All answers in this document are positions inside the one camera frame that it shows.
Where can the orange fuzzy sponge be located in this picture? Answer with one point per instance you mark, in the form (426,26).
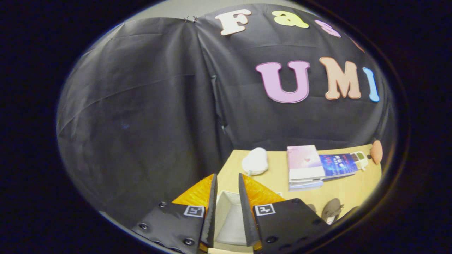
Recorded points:
(376,151)

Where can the pink cover book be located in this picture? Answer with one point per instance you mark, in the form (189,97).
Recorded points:
(304,162)

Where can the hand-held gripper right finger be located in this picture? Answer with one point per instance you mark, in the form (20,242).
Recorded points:
(244,211)

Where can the grey storage box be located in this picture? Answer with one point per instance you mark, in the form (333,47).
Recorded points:
(229,222)

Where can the white compartment seed tray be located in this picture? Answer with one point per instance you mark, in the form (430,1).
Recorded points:
(360,160)

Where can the white fluffy plush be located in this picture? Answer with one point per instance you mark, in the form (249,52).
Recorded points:
(255,161)

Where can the brown fuzzy slipper shoe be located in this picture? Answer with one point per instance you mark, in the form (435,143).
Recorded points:
(331,210)
(311,208)

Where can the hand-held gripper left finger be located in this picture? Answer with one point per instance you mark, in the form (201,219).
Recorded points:
(211,211)

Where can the white paperback book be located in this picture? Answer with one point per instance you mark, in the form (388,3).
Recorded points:
(305,182)

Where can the blue cover book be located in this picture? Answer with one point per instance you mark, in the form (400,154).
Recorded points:
(339,164)

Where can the light blue paperback book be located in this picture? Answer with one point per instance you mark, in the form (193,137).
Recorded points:
(305,187)

